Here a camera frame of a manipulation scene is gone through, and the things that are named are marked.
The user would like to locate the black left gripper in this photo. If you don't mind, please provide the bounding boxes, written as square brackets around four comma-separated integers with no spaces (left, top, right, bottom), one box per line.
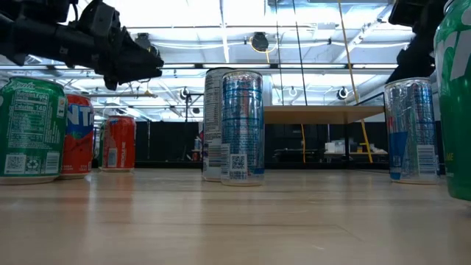
[75,0,165,91]

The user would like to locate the orange Fanta soda can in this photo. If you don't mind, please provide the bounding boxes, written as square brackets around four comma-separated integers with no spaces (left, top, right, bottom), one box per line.
[58,93,96,180]
[101,115,138,173]

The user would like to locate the white Celsius drink can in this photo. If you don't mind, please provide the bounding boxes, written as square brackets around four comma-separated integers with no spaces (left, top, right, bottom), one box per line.
[202,67,231,183]

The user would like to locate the blue silver Red Bull can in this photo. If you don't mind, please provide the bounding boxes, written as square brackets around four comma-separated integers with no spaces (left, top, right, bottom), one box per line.
[220,69,266,187]
[383,77,441,185]

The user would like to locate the green Sprite soda can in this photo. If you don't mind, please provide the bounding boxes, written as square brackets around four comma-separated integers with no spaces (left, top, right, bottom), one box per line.
[0,76,68,186]
[433,0,471,202]

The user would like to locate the wooden shelf black metal legs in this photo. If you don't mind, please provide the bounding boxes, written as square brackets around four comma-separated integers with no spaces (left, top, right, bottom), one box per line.
[263,91,386,166]

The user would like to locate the black hanging cord reel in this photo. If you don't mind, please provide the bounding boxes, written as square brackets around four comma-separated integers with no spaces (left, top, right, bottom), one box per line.
[251,31,270,52]
[134,32,152,49]

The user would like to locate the thin black hanging cable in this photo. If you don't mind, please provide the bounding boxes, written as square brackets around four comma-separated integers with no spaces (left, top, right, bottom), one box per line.
[274,0,283,107]

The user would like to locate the long yellow cable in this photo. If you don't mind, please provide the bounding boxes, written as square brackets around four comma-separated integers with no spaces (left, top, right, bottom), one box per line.
[337,0,375,164]

